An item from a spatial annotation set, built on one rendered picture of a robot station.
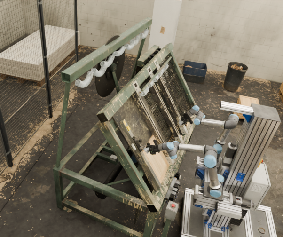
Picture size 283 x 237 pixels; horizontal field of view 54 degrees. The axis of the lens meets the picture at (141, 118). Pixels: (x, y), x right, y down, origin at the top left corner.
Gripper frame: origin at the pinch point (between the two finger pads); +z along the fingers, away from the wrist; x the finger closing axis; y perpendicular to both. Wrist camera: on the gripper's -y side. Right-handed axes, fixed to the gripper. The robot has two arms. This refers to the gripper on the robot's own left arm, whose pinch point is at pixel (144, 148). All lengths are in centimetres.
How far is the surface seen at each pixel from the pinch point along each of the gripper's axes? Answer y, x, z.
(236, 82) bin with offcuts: -395, 293, -3
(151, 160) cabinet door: -5.2, 29.3, 10.5
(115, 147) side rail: 14.8, -29.9, 13.0
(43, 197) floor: 30, 28, 191
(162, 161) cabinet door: -17, 52, 10
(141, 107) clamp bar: -51, -14, 6
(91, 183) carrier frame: 27, 11, 79
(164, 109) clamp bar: -83, 28, 6
